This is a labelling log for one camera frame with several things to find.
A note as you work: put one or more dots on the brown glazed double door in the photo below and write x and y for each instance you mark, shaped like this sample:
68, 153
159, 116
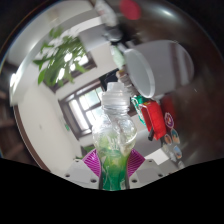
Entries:
78, 111

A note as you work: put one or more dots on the round pink-rimmed sticker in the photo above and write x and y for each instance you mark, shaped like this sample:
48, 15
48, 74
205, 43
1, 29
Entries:
169, 120

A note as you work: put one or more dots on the white printed paper sheet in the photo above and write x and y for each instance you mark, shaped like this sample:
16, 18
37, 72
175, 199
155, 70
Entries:
106, 13

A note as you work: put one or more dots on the dark grey round gadget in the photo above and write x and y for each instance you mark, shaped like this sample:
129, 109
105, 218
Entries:
115, 33

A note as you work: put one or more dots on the clear green-labelled drink bottle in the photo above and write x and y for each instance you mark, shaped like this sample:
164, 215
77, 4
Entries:
114, 133

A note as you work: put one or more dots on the green box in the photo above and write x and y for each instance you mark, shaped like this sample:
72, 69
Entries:
137, 103

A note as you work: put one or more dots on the green cloth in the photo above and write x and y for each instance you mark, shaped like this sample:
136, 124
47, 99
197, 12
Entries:
118, 56

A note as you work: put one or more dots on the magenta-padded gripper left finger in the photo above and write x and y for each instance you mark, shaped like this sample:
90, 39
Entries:
91, 162

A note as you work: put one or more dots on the white mug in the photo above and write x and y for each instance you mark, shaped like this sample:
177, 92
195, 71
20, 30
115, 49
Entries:
166, 66

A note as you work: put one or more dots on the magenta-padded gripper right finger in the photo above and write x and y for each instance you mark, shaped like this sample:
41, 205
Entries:
135, 161

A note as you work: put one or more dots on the round colourful sticker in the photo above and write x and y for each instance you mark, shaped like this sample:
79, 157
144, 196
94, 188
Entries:
177, 151
175, 136
167, 138

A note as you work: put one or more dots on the flat round red coaster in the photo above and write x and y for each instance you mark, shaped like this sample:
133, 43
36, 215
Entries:
130, 9

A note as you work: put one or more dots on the brown-framed window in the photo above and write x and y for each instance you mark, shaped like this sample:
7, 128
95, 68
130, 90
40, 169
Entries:
83, 60

